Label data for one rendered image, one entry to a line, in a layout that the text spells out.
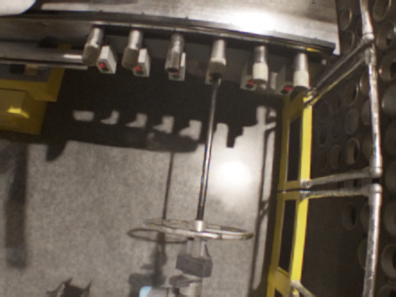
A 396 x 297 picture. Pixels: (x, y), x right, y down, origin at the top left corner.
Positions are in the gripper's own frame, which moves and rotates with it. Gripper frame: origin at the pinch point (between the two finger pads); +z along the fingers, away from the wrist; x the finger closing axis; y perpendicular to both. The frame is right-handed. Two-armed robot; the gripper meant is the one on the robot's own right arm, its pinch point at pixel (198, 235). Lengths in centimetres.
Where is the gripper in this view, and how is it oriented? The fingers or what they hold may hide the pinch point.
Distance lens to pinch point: 98.9
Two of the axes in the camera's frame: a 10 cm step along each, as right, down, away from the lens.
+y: 6.8, 2.3, 6.9
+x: 7.2, -0.5, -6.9
